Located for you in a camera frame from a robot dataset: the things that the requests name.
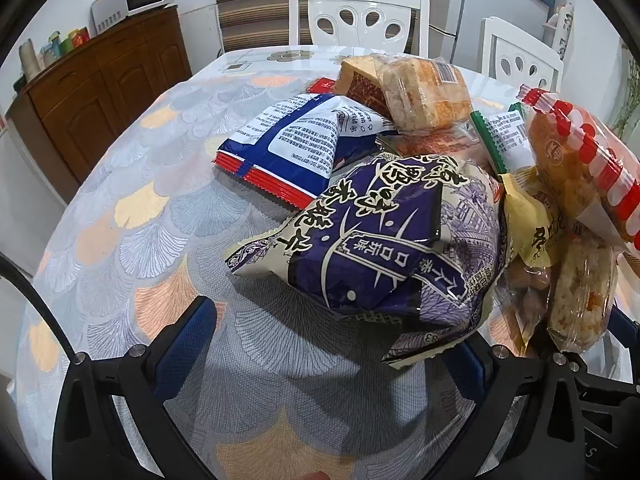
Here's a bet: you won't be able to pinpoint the finger biscuit packet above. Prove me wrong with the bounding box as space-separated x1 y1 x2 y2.
392 127 482 162

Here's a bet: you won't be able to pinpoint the blue and white snack bag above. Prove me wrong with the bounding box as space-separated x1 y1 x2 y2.
212 92 396 210

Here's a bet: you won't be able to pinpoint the yellow cracker packet with barcode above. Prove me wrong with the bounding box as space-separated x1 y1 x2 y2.
377 56 473 135

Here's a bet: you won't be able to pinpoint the patterned white bag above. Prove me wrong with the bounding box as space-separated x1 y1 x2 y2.
545 2 576 57

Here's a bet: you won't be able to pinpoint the grey refrigerator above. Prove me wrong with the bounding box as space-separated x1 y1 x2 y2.
419 0 551 61

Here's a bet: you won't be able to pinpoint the green and white packet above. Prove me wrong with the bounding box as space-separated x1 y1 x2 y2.
469 102 533 176

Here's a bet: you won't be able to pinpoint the white side cabinet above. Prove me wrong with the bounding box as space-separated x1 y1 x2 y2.
177 2 221 77

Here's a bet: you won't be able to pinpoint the dried plant branches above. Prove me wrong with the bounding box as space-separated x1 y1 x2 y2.
612 42 640 136

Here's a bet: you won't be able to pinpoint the clear rice cake packet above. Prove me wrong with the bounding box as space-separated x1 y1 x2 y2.
546 244 619 354

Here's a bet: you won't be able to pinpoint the red bread packet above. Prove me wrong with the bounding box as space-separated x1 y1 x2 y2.
306 76 344 97

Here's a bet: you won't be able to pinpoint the black cable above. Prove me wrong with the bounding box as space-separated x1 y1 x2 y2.
0 252 68 361

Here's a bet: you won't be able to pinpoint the wooden cabinet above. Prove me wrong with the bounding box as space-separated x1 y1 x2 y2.
6 4 193 206

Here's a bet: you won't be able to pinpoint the striped curtain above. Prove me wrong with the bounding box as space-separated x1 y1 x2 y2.
212 0 423 56

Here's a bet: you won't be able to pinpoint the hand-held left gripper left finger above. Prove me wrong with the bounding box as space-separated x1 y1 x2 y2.
52 296 220 480

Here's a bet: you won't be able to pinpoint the purple snack bag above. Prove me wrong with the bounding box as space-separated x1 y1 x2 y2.
224 152 511 365

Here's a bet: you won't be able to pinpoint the white vented box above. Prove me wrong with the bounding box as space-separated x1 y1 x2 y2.
90 0 128 37

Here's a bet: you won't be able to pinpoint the small yellow cracker packet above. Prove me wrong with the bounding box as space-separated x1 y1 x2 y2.
334 56 396 122

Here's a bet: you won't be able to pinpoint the yellow peanut bag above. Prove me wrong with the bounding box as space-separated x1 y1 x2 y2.
500 170 568 356

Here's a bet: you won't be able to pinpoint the red white striped packet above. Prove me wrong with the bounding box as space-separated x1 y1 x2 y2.
517 84 640 256

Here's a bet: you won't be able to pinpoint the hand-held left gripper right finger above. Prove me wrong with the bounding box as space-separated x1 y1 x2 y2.
432 335 601 480

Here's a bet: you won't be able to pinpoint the paper cup stack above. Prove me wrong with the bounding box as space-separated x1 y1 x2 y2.
19 39 43 81

